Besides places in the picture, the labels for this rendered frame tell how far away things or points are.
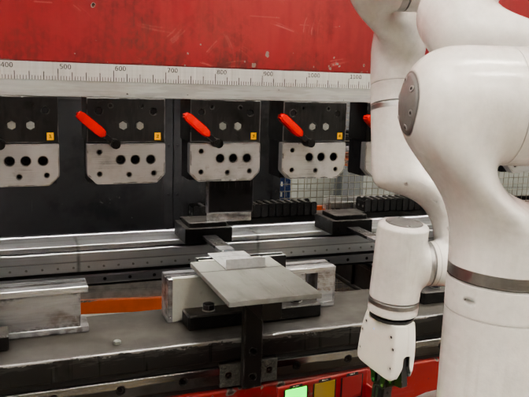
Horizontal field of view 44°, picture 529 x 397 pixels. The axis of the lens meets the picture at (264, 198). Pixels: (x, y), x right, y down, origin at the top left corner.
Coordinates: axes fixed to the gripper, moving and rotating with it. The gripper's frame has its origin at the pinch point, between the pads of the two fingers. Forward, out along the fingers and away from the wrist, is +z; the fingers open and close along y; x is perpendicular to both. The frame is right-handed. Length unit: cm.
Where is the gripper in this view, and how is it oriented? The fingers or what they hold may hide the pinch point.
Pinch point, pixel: (381, 394)
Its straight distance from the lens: 122.5
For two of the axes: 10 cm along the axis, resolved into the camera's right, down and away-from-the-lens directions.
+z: -0.7, 9.7, 2.5
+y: 4.8, 2.6, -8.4
